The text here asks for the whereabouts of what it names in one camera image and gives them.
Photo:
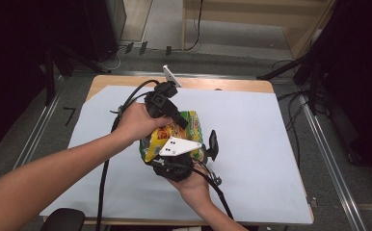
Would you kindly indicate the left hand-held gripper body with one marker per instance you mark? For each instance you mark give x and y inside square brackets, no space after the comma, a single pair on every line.
[158,101]

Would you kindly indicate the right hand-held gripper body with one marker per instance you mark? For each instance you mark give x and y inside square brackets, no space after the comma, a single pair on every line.
[174,168]

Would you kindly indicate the yellow refill pouch green cap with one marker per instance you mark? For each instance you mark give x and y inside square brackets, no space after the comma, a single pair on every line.
[174,131]

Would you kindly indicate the person's right hand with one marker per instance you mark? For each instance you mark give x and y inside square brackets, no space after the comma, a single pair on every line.
[195,189]

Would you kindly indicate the person's left hand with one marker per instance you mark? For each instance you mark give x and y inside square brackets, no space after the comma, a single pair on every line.
[137,123]

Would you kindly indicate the small black floor marker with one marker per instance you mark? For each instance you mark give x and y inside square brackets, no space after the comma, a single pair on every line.
[168,50]
[143,48]
[129,47]

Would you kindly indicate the white table mat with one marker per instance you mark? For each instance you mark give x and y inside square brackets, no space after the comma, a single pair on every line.
[254,128]

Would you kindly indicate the black metal stand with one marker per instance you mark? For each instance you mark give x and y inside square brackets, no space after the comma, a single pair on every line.
[49,80]

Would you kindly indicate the black tripod stand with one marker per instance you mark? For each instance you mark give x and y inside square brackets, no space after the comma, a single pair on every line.
[280,69]

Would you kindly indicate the black chair seat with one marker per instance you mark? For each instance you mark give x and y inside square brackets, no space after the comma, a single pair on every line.
[63,219]

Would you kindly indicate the black curtain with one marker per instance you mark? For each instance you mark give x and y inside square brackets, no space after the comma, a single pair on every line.
[360,64]
[13,48]

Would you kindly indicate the silver crosswise floor rail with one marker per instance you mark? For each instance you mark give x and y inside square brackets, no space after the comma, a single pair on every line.
[206,75]

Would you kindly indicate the light wooden frame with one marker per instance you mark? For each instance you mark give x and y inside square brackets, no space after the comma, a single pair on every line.
[183,25]

